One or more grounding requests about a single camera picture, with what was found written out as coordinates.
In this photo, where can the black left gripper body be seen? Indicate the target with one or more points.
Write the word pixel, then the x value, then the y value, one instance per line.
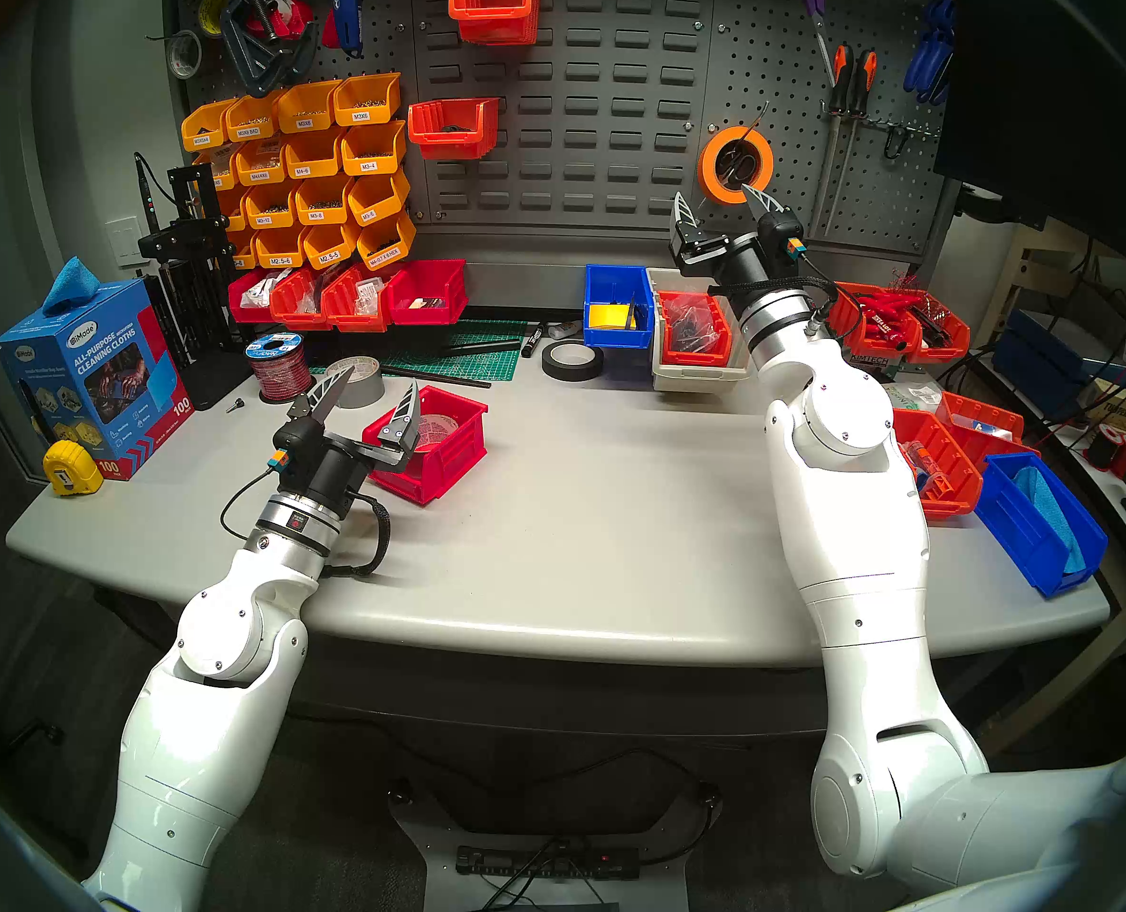
pixel 325 468

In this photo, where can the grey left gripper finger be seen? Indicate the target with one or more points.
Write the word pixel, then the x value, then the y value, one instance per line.
pixel 324 397
pixel 404 426

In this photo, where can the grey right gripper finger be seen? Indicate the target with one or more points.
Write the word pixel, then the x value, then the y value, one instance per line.
pixel 685 218
pixel 763 202

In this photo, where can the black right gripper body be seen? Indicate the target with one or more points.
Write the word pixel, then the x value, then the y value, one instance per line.
pixel 729 255

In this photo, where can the red plastic storage bin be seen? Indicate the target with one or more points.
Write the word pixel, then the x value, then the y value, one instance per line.
pixel 858 338
pixel 663 335
pixel 948 345
pixel 340 316
pixel 449 464
pixel 967 411
pixel 439 278
pixel 287 313
pixel 240 309

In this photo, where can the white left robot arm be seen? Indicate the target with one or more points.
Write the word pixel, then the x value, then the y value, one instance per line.
pixel 202 758

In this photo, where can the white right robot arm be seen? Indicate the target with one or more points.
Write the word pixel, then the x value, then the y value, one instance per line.
pixel 848 540

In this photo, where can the red tool bundle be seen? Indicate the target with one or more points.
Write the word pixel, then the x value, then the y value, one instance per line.
pixel 891 307

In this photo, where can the blue and red hand tool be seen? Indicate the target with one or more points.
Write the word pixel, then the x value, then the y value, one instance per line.
pixel 344 17

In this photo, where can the small metal scissors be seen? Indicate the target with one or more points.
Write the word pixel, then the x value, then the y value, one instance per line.
pixel 740 167

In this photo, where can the orange tape roll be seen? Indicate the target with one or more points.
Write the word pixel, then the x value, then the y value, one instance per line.
pixel 707 164

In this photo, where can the long black rod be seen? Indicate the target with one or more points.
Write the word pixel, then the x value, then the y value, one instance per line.
pixel 444 378

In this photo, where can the clear bag of black screws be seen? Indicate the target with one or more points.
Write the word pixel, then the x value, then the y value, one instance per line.
pixel 691 329

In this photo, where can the green cutting mat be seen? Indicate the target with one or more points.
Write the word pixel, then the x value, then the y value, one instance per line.
pixel 487 364

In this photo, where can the small blue plastic bin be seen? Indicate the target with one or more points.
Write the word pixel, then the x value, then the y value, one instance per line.
pixel 606 288

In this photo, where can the clear bag of small parts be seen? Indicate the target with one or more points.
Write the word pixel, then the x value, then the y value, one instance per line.
pixel 259 291
pixel 311 293
pixel 368 294

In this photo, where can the black bar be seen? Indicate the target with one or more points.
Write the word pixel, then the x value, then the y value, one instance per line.
pixel 482 347

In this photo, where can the yellow note pad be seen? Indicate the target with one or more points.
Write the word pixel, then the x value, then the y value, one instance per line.
pixel 606 316

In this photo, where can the large beige plastic bin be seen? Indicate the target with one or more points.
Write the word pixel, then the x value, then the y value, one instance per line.
pixel 696 376

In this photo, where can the grey louvred pegboard panel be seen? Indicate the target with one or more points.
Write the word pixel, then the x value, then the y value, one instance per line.
pixel 601 112

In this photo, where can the black carabiner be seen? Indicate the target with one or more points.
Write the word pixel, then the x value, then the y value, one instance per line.
pixel 890 142

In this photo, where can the yellow bin labelled M2.5-5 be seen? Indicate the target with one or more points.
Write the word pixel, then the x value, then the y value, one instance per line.
pixel 330 245

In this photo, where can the black marker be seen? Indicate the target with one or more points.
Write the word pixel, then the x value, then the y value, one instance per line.
pixel 532 342

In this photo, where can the yellow bin labelled M2.5-6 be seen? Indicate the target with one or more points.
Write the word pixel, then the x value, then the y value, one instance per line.
pixel 281 250

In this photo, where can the black tape roll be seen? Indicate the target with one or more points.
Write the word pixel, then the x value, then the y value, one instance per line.
pixel 549 364

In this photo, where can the yellow small parts bin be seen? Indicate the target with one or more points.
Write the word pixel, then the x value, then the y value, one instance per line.
pixel 204 131
pixel 245 253
pixel 235 212
pixel 221 171

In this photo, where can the yellow bin labelled M4-0.7X6 HEX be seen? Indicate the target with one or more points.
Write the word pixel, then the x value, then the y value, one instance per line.
pixel 387 243

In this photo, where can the yellow bin labelled M3-8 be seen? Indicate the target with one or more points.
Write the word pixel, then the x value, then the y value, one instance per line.
pixel 321 202

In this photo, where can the yellow bin labelled M3-12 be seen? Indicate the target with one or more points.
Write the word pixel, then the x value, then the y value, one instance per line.
pixel 270 207

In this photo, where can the yellow bin labelled M3-6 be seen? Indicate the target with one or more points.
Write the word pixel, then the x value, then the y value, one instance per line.
pixel 378 200

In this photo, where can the black metal stand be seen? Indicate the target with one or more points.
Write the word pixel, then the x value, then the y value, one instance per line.
pixel 188 240

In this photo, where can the blue cleaning cloths box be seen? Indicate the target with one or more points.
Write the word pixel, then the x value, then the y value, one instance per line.
pixel 97 369

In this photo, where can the clear plastic bag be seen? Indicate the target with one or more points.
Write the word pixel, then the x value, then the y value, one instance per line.
pixel 910 394

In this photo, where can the yellow bin labelled M4-6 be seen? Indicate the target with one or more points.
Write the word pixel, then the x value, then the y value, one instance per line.
pixel 311 158

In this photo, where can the yellow bin labelled M4X4X6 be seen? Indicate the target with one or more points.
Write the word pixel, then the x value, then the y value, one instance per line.
pixel 259 162

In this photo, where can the yellow bin labelled M3-4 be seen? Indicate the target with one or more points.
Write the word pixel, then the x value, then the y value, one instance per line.
pixel 373 152

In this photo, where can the yellow tape measure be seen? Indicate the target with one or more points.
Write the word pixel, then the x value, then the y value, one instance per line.
pixel 74 468

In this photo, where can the blue cloth in box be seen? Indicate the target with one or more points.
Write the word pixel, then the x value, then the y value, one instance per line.
pixel 69 288

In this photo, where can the yellow bin labelled M3X8 BRD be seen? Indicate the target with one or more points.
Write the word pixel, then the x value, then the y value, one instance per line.
pixel 251 120

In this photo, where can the yellow bin labelled M3X6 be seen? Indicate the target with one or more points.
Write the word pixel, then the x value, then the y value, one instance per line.
pixel 373 105

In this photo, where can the black monitor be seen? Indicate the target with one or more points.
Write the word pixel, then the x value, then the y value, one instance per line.
pixel 1048 84

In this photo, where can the dark blue crate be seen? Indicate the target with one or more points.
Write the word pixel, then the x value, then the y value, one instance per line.
pixel 1038 354

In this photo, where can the red bin with glue sticks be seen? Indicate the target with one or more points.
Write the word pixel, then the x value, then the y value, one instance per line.
pixel 948 506

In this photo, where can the black vise clamp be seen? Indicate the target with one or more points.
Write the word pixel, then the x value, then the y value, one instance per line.
pixel 259 69

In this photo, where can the grey tape roll on peg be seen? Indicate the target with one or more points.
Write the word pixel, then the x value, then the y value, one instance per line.
pixel 172 57

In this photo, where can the red and white tape roll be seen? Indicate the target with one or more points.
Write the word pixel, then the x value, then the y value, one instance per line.
pixel 292 17

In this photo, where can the large blue plastic bin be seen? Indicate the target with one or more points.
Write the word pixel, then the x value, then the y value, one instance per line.
pixel 1010 530

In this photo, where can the yellow tape roll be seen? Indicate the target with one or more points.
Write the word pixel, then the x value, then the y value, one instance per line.
pixel 205 17

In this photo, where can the cardboard box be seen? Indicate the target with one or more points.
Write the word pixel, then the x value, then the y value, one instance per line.
pixel 1119 408

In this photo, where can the blue cloth in bin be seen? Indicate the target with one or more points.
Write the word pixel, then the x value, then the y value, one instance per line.
pixel 1052 511

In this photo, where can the black power strip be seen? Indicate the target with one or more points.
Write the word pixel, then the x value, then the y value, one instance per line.
pixel 525 863

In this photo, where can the grey duct tape roll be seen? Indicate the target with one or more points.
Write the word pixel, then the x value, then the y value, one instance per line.
pixel 365 392

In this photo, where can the orange-red wall bin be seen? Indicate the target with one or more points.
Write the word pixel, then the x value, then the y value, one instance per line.
pixel 492 27
pixel 454 145

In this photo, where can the white wall switch plate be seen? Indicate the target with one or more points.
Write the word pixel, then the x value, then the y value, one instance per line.
pixel 126 243

